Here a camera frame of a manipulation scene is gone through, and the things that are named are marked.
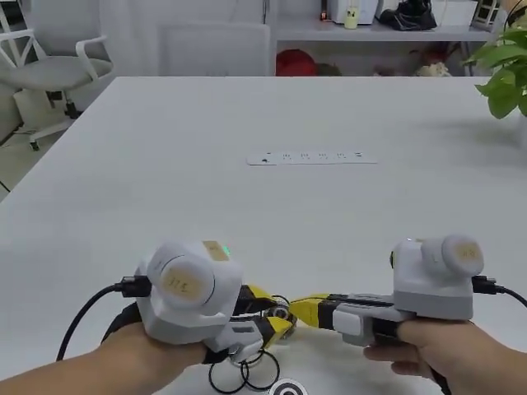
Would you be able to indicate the person's left forearm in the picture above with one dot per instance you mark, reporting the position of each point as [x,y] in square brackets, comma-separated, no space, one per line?
[53,374]

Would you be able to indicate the white table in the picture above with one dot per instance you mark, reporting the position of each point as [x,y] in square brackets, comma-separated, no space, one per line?
[288,214]

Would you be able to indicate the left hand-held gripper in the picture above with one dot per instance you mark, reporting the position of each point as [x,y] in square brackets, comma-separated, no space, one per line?
[185,280]

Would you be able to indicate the white power strip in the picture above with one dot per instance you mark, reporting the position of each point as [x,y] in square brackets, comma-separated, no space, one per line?
[313,157]

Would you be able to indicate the white partition panel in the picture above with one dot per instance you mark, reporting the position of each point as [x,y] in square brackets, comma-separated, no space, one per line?
[214,49]

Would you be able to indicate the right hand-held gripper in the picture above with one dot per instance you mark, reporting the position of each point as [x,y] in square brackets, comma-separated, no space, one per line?
[428,284]

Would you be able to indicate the white office chair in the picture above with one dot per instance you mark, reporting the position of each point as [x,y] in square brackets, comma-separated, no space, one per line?
[53,70]

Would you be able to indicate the person's left hand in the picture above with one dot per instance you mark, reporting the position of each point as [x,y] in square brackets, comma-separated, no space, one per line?
[156,354]

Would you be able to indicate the person's right forearm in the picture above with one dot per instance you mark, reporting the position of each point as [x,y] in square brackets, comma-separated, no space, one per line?
[502,370]

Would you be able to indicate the person's right hand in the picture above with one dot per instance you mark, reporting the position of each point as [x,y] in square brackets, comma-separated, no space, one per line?
[444,354]

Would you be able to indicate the metal wheel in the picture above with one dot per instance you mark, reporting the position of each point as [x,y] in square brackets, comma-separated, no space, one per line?
[288,388]
[282,311]

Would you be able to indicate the white shelf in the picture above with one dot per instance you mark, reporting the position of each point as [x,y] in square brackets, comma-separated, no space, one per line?
[370,36]

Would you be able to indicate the green leafy plant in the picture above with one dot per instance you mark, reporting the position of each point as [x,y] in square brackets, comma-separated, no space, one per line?
[506,82]

